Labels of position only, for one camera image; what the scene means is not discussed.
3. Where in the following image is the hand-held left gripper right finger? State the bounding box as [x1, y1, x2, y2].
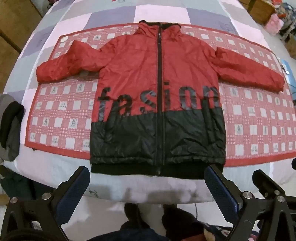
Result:
[205, 165, 296, 241]

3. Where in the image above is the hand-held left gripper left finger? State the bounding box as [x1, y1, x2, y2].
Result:
[5, 166, 90, 241]

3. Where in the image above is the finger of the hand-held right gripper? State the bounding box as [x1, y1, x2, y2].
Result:
[252, 170, 286, 198]

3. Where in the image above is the red and black hooded jacket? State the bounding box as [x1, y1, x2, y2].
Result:
[36, 20, 285, 178]

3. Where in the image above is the dark slipper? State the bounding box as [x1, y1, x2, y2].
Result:
[124, 203, 151, 232]
[161, 207, 204, 238]

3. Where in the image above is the red checked mat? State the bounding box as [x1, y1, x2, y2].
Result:
[24, 24, 296, 168]

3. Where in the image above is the grey and black garment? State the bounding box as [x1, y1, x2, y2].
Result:
[0, 93, 25, 163]

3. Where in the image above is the blue flat object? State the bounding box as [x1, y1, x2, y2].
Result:
[282, 60, 292, 75]

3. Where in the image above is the pink bag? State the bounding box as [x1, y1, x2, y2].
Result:
[265, 13, 285, 36]

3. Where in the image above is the wooden cabinet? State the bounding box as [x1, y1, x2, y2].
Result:
[251, 0, 277, 25]

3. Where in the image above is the pink and purple patchwork bedsheet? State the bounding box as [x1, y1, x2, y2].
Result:
[1, 0, 296, 204]

